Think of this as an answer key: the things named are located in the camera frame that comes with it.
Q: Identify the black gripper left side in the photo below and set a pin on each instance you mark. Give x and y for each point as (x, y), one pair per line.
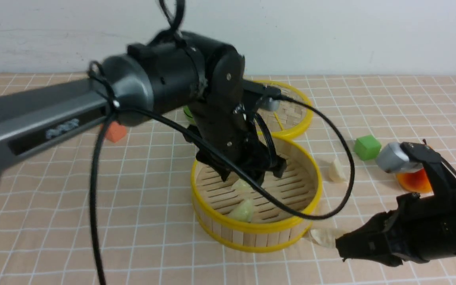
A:
(240, 135)

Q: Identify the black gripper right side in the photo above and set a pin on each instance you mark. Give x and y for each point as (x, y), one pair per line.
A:
(419, 230)

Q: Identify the green dumpling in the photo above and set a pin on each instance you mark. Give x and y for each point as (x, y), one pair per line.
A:
(241, 186)
(243, 212)

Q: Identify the white dumpling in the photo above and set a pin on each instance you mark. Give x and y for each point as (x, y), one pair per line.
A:
(326, 237)
(336, 172)

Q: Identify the grey black robot arm piper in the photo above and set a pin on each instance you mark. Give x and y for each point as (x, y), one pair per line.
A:
(202, 73)

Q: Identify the bamboo steamer tray yellow rim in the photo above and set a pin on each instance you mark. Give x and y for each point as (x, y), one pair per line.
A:
(271, 229)

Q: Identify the bamboo steamer lid yellow rim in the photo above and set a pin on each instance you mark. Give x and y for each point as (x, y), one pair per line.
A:
(288, 120)

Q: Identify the orange yellow toy pear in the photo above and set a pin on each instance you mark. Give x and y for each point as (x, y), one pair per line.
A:
(415, 182)

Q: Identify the green toy apple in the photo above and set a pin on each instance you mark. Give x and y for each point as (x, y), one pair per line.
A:
(188, 115)

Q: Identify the green cube block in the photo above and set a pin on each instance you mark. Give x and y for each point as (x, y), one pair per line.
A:
(367, 147)

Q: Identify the orange cube block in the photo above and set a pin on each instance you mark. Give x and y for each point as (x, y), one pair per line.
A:
(115, 132)

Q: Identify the checkered peach tablecloth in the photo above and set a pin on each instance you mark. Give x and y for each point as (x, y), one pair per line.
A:
(148, 232)

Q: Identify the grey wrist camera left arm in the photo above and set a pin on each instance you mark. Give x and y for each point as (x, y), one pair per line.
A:
(268, 104)

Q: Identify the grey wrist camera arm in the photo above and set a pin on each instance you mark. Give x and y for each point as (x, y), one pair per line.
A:
(392, 159)
(268, 104)

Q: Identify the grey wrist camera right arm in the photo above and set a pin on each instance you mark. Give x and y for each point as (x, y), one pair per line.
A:
(392, 159)

